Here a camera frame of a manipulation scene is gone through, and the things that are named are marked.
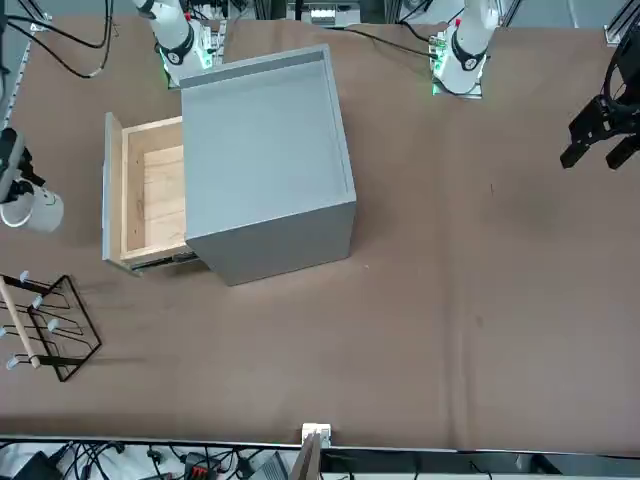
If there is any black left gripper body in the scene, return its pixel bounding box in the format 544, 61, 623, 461
568, 93, 640, 147

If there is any white cup with black handle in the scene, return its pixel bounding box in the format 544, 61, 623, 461
0, 187, 66, 237

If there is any gray drawer with white handle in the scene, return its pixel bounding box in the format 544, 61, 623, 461
101, 112, 199, 277

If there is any gray metal cabinet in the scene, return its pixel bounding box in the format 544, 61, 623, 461
178, 43, 358, 287

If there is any large black power adapter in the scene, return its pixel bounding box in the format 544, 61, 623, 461
9, 451, 64, 480

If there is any gray power strip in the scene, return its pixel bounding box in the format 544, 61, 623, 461
308, 5, 339, 27

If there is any orange black connector block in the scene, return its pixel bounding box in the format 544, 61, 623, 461
182, 452, 223, 479

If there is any dark gray power adapter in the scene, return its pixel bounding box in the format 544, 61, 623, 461
253, 451, 291, 480

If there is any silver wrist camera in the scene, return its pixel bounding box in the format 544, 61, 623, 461
0, 127, 26, 202

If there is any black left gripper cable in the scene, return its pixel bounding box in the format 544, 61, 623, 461
602, 29, 640, 106

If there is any aluminium frame corner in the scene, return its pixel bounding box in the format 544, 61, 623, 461
603, 0, 640, 47

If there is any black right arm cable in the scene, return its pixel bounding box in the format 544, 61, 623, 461
0, 0, 119, 80

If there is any black wire cup holder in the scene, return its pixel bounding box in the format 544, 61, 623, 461
0, 269, 103, 384

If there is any black left arm base cable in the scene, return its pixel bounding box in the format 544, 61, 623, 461
342, 22, 436, 56

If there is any aluminium frame post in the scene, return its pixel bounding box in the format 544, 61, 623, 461
291, 422, 333, 480

